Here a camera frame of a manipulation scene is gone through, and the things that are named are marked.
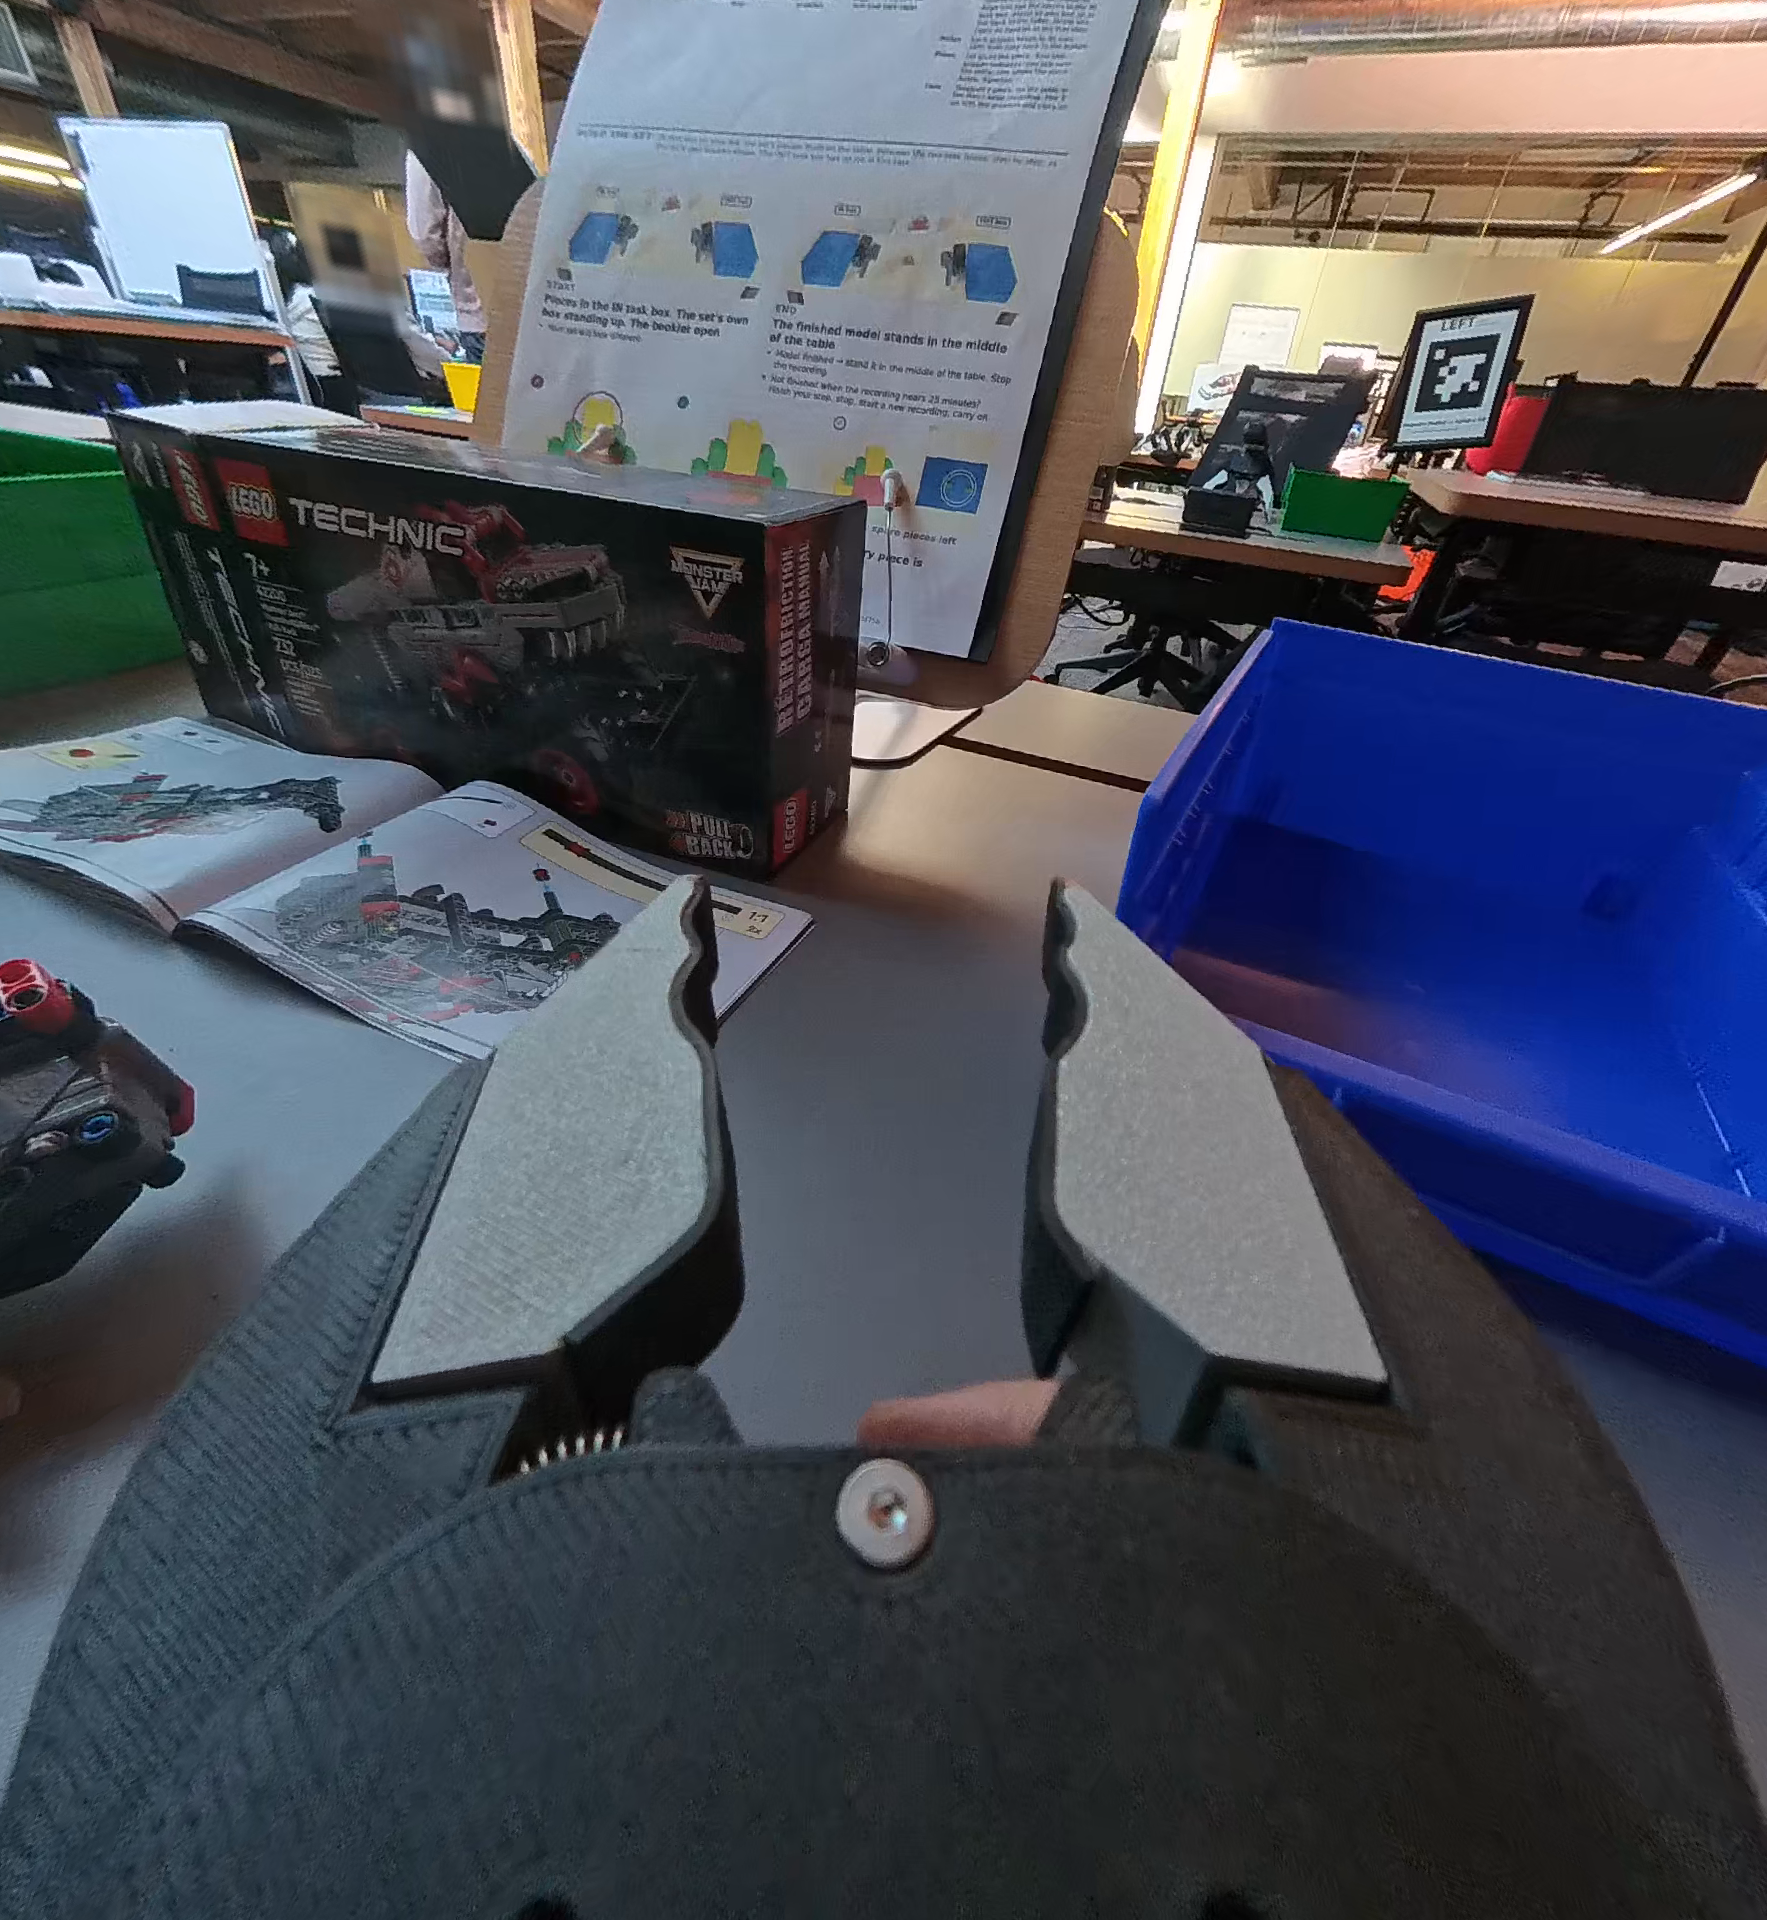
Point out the white stand base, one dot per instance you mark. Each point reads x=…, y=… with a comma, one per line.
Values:
x=906, y=732

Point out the black grey lego truck model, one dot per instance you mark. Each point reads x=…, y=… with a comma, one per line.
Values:
x=28, y=1111

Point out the open instruction booklet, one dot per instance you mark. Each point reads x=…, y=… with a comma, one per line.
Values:
x=101, y=811

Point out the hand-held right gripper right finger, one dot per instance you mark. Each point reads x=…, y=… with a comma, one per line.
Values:
x=1197, y=1201

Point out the black monitor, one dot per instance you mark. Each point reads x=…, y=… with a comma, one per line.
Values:
x=1664, y=443

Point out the yellow box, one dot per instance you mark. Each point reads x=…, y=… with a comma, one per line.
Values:
x=460, y=386

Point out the dark tilted screen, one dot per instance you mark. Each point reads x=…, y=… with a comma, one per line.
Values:
x=1304, y=413

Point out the blue plastic bin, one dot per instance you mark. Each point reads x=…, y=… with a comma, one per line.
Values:
x=1498, y=976

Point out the whiteboard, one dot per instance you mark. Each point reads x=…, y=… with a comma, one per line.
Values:
x=163, y=210

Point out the black white marker sign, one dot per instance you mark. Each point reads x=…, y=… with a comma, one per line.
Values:
x=1459, y=376

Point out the small green bin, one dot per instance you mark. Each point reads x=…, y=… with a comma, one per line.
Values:
x=1340, y=510

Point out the black toy set box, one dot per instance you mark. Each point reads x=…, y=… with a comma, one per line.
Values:
x=523, y=660

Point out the green plastic bin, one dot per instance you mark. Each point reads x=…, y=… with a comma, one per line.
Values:
x=28, y=571

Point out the person's right hand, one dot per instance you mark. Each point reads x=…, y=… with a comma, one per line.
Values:
x=958, y=1413

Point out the printed instruction sheet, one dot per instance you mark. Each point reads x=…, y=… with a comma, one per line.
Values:
x=822, y=301

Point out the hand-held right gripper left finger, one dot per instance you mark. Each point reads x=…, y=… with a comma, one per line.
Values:
x=552, y=1185

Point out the wooden edged table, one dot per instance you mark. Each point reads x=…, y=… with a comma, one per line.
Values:
x=1241, y=558
x=1077, y=736
x=1619, y=519

